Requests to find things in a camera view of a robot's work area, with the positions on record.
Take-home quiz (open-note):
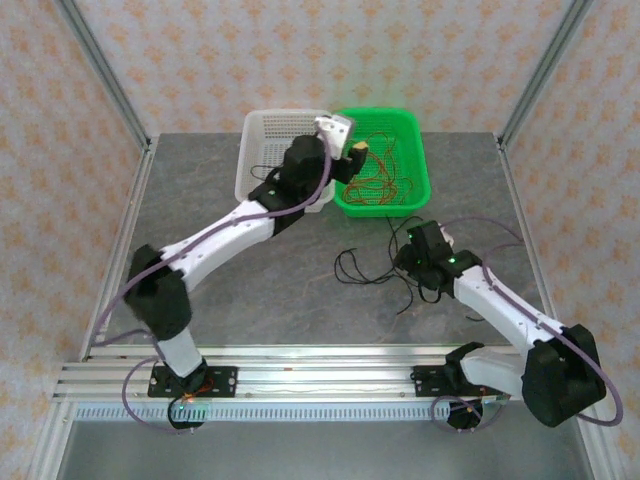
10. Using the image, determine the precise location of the thin red cable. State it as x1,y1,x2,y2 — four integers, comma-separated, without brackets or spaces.
367,130,415,206
344,130,401,206

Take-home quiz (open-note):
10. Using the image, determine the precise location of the white plastic mesh basket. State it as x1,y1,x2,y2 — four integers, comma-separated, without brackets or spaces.
234,108,336,215

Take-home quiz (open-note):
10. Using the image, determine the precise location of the green plastic mesh basket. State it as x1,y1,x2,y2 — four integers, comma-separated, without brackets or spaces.
332,106,433,220

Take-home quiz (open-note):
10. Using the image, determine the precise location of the grey metal lower panel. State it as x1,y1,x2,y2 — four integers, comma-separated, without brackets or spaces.
54,419,596,480

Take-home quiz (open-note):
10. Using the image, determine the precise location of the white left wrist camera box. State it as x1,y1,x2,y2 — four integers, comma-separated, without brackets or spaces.
313,113,357,161

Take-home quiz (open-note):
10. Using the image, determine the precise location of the aluminium table side rail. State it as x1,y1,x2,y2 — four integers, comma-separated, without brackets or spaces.
79,137,160,362
496,134,571,361

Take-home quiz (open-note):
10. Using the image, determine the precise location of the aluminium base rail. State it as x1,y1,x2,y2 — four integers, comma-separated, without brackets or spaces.
52,343,600,404

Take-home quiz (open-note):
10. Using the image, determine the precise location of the slotted grey cable duct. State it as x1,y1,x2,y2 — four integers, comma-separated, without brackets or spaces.
73,403,584,422

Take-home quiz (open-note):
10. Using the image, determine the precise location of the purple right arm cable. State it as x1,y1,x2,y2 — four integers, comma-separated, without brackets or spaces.
430,214,626,434

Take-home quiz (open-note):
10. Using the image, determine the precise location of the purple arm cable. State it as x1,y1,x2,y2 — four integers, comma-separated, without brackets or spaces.
430,214,626,434
94,124,334,436

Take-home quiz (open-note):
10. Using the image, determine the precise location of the short aluminium frame post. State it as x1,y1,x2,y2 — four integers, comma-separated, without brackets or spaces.
24,403,76,480
574,399,624,480

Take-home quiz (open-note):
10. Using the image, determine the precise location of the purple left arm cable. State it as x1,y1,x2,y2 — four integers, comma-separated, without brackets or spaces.
94,124,334,436

